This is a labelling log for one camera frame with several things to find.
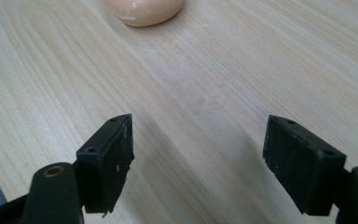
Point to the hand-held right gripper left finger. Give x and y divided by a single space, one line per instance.
105 165

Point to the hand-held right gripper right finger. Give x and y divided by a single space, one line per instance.
301 168

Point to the peach round egg-shaped object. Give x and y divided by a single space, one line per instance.
146 11

